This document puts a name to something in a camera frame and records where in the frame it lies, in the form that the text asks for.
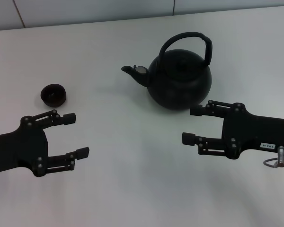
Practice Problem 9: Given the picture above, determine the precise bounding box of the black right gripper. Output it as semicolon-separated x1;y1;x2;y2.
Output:
181;100;284;160

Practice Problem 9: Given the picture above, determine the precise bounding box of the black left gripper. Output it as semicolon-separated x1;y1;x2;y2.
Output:
0;109;90;178

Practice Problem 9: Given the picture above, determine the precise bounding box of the small dark teacup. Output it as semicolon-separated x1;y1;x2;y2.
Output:
40;83;67;107

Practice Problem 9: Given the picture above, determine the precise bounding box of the black round teapot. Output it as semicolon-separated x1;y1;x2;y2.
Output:
121;31;213;110

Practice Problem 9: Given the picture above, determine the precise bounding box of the silver connector with grey cable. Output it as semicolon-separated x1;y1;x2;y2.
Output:
262;146;284;169

